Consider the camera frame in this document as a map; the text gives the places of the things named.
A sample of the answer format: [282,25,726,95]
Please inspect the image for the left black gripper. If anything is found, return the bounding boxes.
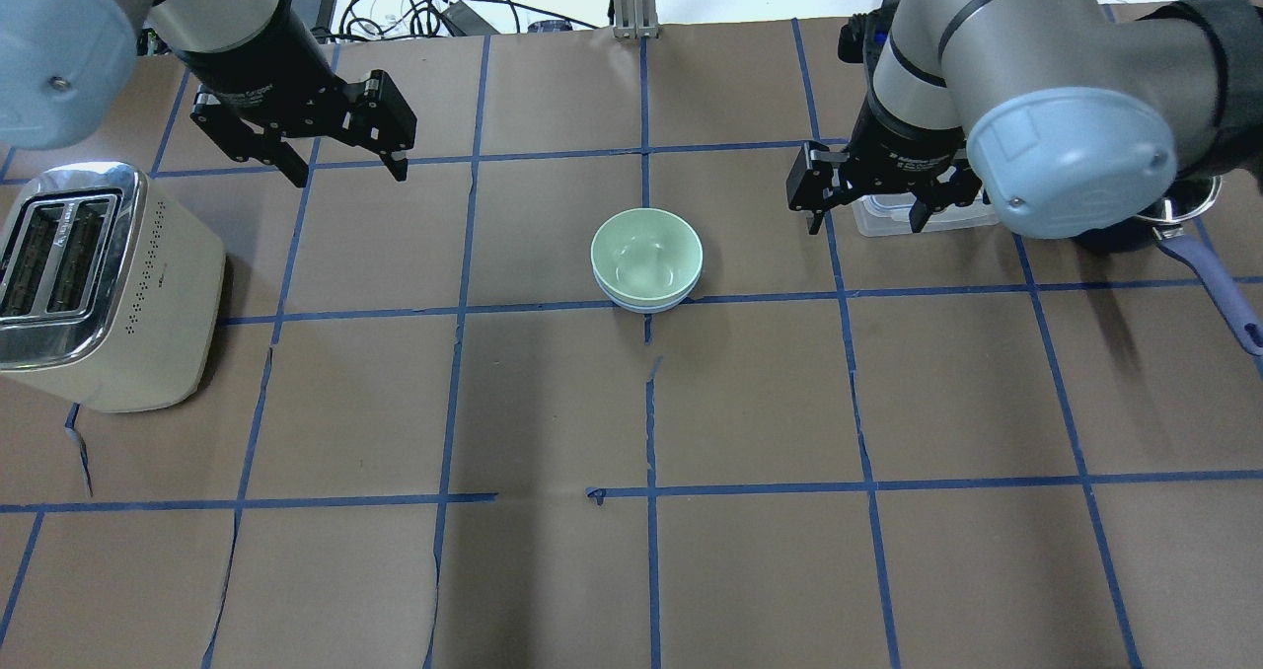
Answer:
[176,3,416,187]

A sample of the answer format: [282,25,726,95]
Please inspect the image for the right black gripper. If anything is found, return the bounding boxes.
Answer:
[786,97,984,236]

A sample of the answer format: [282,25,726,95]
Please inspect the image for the green bowl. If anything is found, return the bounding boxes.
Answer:
[589,207,705,297]

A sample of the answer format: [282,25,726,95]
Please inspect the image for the blue bowl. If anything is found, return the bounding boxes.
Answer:
[592,269,701,316]

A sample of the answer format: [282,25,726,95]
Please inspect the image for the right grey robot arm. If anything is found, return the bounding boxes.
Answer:
[786,0,1262,239]

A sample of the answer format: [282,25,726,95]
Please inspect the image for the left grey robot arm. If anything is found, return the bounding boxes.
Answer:
[1,0,416,186]

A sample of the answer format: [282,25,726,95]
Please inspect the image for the clear plastic container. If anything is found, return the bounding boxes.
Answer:
[851,193,1000,239]

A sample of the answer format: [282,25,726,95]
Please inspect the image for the black power brick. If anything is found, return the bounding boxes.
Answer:
[290,0,340,42]

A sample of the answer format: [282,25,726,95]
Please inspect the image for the cream toaster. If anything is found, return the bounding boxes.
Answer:
[1,162,227,413]

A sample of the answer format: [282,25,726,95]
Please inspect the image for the black cable bundle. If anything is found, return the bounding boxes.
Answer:
[338,0,522,40]

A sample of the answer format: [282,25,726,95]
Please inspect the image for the purple handled pan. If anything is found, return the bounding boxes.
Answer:
[1074,175,1262,358]

